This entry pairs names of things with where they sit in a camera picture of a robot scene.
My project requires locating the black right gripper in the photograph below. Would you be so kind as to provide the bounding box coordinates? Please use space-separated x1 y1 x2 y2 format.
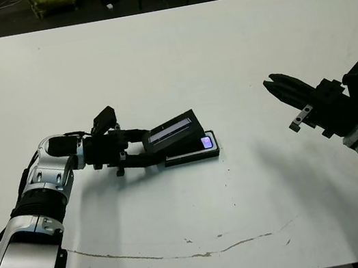
261 58 358 149

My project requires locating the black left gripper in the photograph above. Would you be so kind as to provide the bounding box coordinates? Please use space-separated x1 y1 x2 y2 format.
80 121 169 183

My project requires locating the black box lid silver print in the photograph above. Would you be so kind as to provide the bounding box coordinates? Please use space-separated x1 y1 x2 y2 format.
137 106 209 164

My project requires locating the slim black camera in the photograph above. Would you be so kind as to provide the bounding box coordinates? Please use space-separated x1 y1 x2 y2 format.
198 133 217 152

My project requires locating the black box with white insert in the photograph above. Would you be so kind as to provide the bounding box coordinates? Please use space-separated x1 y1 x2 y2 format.
159 129 222 169

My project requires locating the yellow-green bag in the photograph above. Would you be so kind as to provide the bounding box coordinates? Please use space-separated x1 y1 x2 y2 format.
23 0 81 23

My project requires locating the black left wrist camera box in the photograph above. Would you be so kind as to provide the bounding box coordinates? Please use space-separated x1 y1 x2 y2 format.
87 105 120 137

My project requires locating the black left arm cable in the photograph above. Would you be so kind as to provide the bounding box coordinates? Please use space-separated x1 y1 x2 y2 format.
62 126 97 143

